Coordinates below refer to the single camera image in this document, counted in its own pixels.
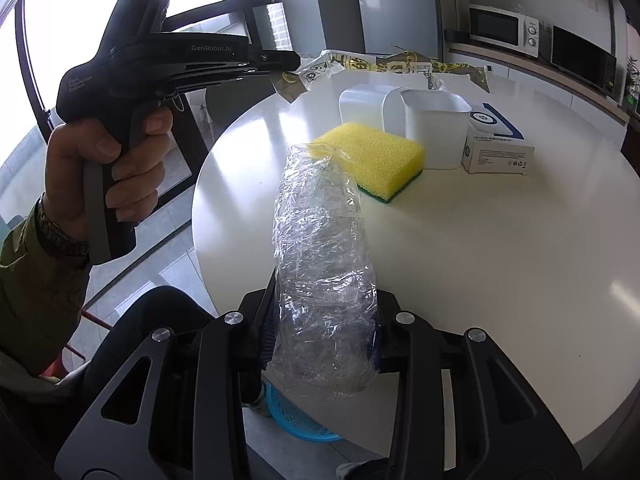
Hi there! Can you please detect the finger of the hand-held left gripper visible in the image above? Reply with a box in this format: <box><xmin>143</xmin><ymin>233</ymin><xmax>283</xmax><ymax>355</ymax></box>
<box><xmin>170</xmin><ymin>62</ymin><xmax>273</xmax><ymax>95</ymax></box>
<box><xmin>247</xmin><ymin>45</ymin><xmax>302</xmax><ymax>72</ymax></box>

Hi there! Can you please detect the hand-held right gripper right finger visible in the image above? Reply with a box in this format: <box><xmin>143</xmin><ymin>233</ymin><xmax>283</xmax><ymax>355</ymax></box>
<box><xmin>372</xmin><ymin>290</ymin><xmax>583</xmax><ymax>480</ymax></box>

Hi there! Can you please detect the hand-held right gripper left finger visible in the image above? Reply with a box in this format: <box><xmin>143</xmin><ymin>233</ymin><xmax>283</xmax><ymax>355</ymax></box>
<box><xmin>55</xmin><ymin>274</ymin><xmax>277</xmax><ymax>480</ymax></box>

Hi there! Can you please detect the white plastic container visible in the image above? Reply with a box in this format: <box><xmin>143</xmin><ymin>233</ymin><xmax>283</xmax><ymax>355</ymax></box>
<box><xmin>339</xmin><ymin>85</ymin><xmax>408</xmax><ymax>136</ymax></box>
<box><xmin>400</xmin><ymin>88</ymin><xmax>473</xmax><ymax>171</ymax></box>

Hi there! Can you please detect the blue plastic basket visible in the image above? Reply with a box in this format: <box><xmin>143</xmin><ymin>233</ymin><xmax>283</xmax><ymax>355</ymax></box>
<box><xmin>265</xmin><ymin>380</ymin><xmax>346</xmax><ymax>443</ymax></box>

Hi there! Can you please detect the clear plastic bag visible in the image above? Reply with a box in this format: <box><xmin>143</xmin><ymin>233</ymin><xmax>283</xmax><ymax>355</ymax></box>
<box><xmin>265</xmin><ymin>142</ymin><xmax>383</xmax><ymax>401</ymax></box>

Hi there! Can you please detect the gold patterned wrapper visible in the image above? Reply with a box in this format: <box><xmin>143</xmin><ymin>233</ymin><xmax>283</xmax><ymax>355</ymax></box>
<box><xmin>272</xmin><ymin>50</ymin><xmax>493</xmax><ymax>106</ymax></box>

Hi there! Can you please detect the yellow green sponge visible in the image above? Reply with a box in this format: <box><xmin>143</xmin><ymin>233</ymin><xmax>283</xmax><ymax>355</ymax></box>
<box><xmin>312</xmin><ymin>122</ymin><xmax>427</xmax><ymax>205</ymax></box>

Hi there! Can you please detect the white blue cardboard box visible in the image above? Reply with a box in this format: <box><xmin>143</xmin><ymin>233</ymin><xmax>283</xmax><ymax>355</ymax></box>
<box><xmin>461</xmin><ymin>102</ymin><xmax>536</xmax><ymax>176</ymax></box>

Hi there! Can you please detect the person's left forearm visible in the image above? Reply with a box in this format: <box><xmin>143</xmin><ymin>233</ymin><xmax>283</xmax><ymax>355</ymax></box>
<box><xmin>0</xmin><ymin>195</ymin><xmax>93</xmax><ymax>401</ymax></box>

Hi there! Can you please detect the person's left hand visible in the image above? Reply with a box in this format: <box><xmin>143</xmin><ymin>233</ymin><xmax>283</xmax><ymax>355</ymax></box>
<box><xmin>44</xmin><ymin>107</ymin><xmax>174</xmax><ymax>241</ymax></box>

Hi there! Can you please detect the green chair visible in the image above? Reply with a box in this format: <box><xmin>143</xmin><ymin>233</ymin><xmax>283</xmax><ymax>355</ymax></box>
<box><xmin>202</xmin><ymin>85</ymin><xmax>251</xmax><ymax>143</ymax></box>

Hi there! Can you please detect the grey refrigerator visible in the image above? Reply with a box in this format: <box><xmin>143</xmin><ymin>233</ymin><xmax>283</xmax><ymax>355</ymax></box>
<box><xmin>350</xmin><ymin>0</ymin><xmax>441</xmax><ymax>58</ymax></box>

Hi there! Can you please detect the round white table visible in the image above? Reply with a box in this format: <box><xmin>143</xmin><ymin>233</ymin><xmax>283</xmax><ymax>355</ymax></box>
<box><xmin>191</xmin><ymin>50</ymin><xmax>640</xmax><ymax>461</ymax></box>

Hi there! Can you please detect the dark wristwatch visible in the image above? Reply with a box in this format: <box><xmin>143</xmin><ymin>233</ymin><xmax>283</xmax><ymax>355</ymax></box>
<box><xmin>35</xmin><ymin>195</ymin><xmax>91</xmax><ymax>261</ymax></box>

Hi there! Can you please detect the white microwave oven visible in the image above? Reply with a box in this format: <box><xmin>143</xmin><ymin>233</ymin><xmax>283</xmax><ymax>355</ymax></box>
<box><xmin>467</xmin><ymin>3</ymin><xmax>541</xmax><ymax>58</ymax></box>

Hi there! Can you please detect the white kitchen counter cabinet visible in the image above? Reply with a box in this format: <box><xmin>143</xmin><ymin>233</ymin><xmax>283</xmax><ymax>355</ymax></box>
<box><xmin>447</xmin><ymin>35</ymin><xmax>631</xmax><ymax>126</ymax></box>

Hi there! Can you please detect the black microwave oven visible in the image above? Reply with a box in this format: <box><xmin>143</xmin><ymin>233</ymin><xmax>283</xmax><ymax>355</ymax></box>
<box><xmin>550</xmin><ymin>25</ymin><xmax>618</xmax><ymax>96</ymax></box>

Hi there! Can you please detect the green potted plant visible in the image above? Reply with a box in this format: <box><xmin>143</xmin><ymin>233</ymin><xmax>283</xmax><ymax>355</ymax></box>
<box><xmin>625</xmin><ymin>57</ymin><xmax>640</xmax><ymax>111</ymax></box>

